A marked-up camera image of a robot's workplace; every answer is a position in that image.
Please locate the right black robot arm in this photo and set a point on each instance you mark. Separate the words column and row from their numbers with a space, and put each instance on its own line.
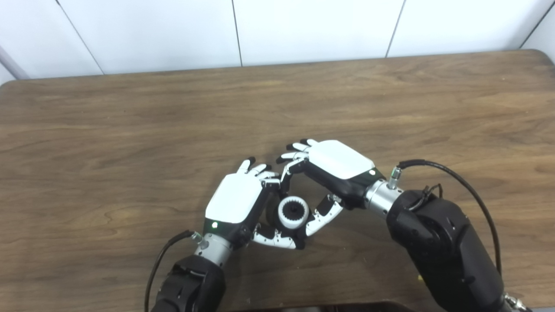
column 446, row 247

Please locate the grey wall corner strip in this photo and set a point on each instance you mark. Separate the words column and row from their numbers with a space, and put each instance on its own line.
column 13, row 64

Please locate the round black gear part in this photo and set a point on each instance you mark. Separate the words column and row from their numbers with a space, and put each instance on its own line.
column 294, row 211

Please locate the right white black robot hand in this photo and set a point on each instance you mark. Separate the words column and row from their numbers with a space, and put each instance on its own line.
column 338, row 160

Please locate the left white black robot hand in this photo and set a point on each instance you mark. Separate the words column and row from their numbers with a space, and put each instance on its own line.
column 234, row 199

